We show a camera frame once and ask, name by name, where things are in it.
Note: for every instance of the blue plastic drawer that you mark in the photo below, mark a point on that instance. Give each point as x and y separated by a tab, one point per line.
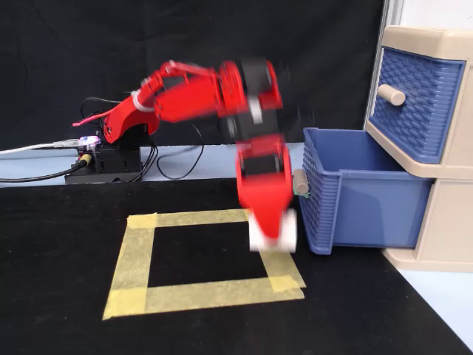
369	207

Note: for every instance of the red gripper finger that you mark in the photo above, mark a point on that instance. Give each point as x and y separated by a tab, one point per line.
269	212

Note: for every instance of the beige plastic drawer cabinet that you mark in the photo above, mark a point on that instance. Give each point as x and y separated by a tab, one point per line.
451	222

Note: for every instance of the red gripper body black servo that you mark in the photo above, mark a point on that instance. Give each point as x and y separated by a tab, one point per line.
264	162

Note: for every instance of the black rectangular mat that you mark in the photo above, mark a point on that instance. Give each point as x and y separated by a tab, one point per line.
55	259

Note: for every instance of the yellow masking tape strip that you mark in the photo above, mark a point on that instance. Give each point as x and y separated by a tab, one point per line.
281	268
199	217
133	255
207	296

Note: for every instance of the black backdrop cloth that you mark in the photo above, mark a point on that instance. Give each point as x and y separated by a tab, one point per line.
74	44

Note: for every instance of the controller board with pink light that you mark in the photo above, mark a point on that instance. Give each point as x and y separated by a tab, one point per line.
88	142

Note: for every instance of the white lego brick cube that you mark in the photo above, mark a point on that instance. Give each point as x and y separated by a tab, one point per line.
290	233

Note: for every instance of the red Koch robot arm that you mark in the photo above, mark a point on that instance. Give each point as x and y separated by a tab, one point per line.
184	100

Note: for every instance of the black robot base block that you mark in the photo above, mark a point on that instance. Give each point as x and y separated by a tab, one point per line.
111	164

